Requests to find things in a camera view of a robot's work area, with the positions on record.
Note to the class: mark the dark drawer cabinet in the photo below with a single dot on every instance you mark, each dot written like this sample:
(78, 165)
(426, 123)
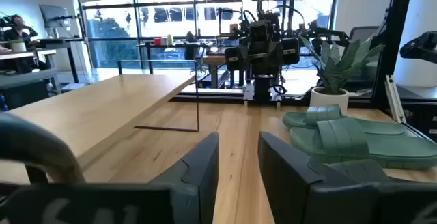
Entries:
(423, 121)

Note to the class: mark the green plant in white pot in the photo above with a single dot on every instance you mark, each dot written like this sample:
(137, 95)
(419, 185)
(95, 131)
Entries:
(329, 97)

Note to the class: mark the grey office chair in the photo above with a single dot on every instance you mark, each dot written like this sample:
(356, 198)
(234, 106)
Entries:
(363, 34)

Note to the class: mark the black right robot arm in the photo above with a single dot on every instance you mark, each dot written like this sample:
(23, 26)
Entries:
(263, 87)

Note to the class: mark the red cup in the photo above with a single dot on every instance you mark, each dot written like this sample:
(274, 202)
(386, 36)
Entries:
(157, 41)

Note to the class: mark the seated person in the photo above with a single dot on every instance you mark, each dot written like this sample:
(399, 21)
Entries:
(18, 32)

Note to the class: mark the wooden shelf with black frame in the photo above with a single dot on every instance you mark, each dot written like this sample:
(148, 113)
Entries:
(85, 114)

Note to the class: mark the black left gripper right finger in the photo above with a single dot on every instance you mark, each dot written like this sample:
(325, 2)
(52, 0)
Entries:
(293, 190)

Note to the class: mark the dark computer monitor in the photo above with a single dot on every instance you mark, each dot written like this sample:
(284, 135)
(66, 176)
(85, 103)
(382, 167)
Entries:
(54, 16)

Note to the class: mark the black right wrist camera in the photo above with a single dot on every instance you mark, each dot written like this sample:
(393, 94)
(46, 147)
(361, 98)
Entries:
(261, 32)

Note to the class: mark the black background robot arm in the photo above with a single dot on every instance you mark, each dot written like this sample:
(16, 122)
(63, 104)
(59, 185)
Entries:
(420, 46)

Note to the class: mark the silver aluminium extrusion bar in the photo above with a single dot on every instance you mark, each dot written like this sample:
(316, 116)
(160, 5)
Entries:
(395, 101)

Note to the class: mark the black aluminium rig frame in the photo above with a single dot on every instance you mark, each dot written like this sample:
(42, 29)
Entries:
(392, 46)

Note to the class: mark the black standing desk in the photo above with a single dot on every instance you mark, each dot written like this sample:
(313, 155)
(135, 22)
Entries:
(58, 43)

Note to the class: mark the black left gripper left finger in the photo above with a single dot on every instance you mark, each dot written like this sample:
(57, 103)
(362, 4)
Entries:
(198, 183)

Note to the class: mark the pale yellow bottle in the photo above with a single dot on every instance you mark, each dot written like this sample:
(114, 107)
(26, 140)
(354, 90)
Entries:
(170, 40)

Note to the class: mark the green rubber slide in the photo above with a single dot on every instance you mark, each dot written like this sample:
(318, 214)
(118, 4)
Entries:
(341, 138)
(322, 112)

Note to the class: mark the small plant in white pot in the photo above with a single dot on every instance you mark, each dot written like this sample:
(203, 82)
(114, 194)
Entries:
(17, 46)

